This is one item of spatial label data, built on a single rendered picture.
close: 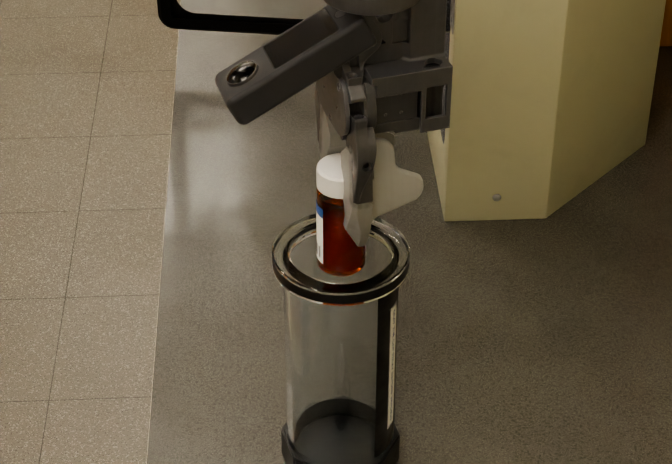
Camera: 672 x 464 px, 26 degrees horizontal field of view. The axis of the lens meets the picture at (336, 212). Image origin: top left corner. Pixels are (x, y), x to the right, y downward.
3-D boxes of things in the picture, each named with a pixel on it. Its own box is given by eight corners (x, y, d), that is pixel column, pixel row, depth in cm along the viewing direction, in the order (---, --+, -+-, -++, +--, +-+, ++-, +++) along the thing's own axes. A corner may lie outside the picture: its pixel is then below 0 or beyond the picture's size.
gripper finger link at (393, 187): (431, 249, 110) (428, 136, 106) (357, 264, 109) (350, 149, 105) (417, 233, 113) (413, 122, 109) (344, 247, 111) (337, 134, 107)
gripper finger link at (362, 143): (380, 208, 106) (374, 94, 102) (360, 212, 105) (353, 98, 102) (359, 184, 110) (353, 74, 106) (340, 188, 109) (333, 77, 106)
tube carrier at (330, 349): (420, 475, 124) (429, 276, 112) (298, 504, 121) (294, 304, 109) (378, 393, 132) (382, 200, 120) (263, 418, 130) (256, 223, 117)
